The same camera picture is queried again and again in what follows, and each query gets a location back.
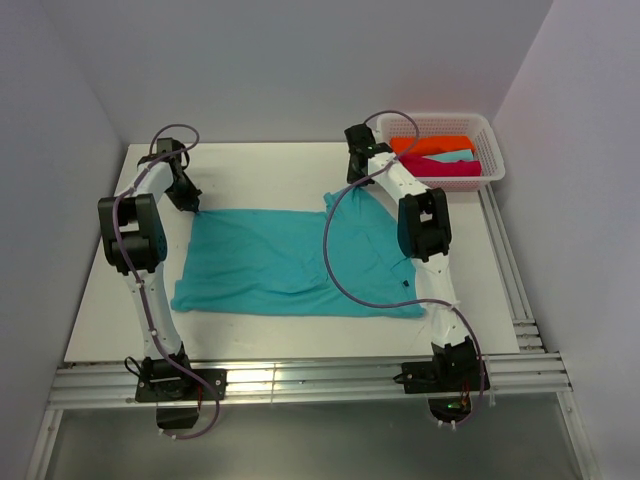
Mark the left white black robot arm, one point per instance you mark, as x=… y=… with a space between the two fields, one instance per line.
x=135 y=243

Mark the white plastic basket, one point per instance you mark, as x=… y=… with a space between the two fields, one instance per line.
x=473 y=126

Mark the light teal rolled t shirt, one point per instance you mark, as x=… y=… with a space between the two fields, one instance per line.
x=465 y=155

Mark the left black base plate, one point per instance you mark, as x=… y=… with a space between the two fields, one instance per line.
x=210 y=382

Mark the aluminium rail frame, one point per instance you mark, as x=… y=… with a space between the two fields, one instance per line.
x=331 y=419

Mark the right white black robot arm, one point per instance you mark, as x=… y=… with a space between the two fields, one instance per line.
x=424 y=235

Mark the pink rolled t shirt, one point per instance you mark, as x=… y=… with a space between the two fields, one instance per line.
x=425 y=167

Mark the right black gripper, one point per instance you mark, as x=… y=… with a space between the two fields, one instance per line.
x=352 y=177

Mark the orange rolled t shirt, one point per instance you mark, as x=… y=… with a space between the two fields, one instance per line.
x=431 y=145

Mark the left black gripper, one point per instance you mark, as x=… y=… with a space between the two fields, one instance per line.
x=190 y=202

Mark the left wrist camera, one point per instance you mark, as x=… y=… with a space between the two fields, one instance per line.
x=175 y=150

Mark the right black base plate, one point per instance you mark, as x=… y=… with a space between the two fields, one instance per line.
x=427 y=377

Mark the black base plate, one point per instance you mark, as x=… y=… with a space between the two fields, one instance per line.
x=210 y=382
x=427 y=377

